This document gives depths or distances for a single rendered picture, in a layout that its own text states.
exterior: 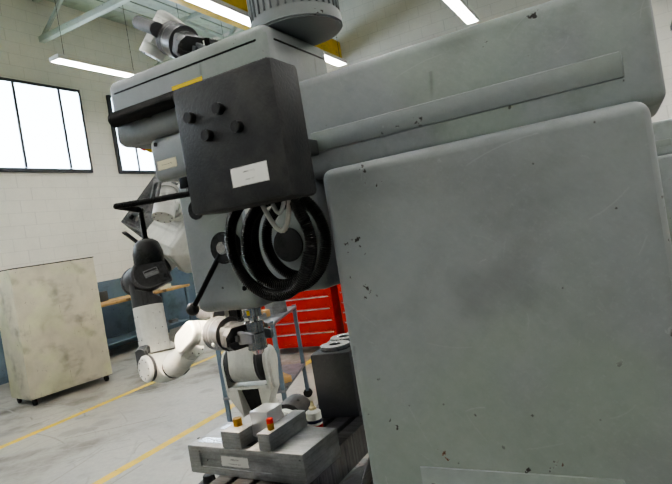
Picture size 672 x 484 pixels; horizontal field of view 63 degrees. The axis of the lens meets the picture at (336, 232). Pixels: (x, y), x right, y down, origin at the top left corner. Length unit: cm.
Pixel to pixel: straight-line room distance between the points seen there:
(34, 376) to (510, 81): 685
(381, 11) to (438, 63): 1040
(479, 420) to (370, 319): 23
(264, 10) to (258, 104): 40
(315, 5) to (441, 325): 69
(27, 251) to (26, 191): 97
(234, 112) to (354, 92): 28
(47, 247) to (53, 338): 292
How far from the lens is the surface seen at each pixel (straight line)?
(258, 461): 136
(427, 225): 87
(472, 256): 85
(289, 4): 120
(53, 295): 743
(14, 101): 1026
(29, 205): 1002
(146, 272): 175
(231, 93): 88
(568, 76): 96
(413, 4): 1119
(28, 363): 734
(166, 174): 132
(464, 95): 98
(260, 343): 134
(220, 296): 127
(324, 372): 163
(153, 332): 175
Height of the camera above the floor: 146
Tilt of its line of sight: level
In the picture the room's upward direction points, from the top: 9 degrees counter-clockwise
